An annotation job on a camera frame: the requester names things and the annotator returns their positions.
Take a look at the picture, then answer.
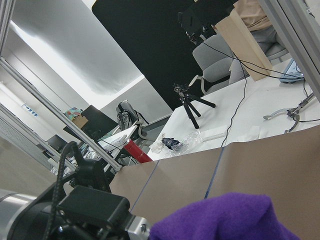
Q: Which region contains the clear plastic wrap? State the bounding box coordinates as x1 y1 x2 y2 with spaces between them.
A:
149 130 203 155

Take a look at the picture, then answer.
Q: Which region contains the blue teach pendant tablet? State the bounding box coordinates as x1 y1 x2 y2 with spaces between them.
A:
279 58 305 84

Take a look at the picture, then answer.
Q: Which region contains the grabber reacher tool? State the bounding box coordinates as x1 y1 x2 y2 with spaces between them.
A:
263 93 316 134

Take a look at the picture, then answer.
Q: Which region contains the second grey blue robot arm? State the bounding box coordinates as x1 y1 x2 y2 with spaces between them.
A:
0 189 53 240

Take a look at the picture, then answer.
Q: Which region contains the black mini tripod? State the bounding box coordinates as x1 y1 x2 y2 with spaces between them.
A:
173 83 216 129

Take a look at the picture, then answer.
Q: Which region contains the folded dark blue umbrella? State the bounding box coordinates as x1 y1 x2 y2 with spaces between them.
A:
161 137 181 151

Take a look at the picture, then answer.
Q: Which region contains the brown cardboard sheet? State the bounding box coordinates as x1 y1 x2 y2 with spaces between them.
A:
215 10 273 81

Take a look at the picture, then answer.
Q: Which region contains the purple towel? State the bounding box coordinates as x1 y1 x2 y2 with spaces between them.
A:
149 192 298 240

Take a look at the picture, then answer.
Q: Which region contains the red cylinder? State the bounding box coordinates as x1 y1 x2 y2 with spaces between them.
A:
123 139 153 164

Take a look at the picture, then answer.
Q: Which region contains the black partition panel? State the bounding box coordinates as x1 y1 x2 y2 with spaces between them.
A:
91 0 202 110

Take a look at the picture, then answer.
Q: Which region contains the aluminium frame post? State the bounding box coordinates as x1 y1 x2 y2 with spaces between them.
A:
0 57 122 173

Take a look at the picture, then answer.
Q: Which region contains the grey backpack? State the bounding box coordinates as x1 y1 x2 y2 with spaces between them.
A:
116 99 150 131

